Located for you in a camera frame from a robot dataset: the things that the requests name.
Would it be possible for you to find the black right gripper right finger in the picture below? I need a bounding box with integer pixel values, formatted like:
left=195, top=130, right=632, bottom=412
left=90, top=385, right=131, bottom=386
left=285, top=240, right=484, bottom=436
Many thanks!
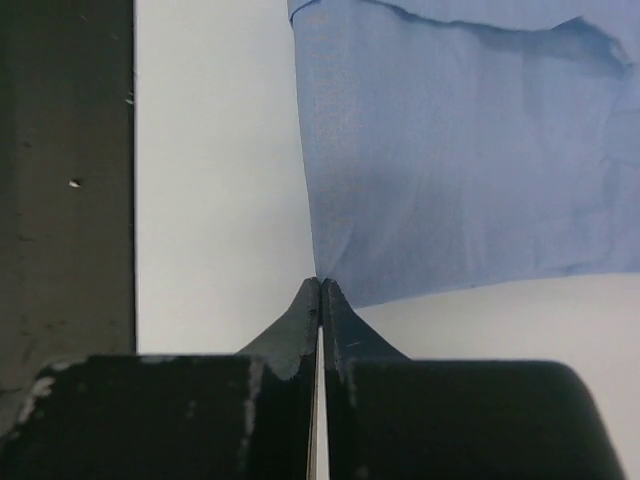
left=320, top=279, right=624, bottom=480

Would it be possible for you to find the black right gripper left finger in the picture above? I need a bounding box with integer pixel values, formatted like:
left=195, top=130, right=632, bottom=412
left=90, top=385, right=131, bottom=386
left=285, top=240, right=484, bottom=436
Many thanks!
left=1, top=278, right=320, bottom=480

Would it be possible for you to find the light blue long sleeve shirt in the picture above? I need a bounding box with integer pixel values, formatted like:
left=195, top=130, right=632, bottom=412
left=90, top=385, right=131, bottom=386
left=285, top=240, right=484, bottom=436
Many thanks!
left=288, top=0, right=639, bottom=307

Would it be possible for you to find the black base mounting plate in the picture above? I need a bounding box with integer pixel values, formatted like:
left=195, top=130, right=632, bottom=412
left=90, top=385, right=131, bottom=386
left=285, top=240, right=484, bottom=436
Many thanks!
left=1, top=1, right=136, bottom=430

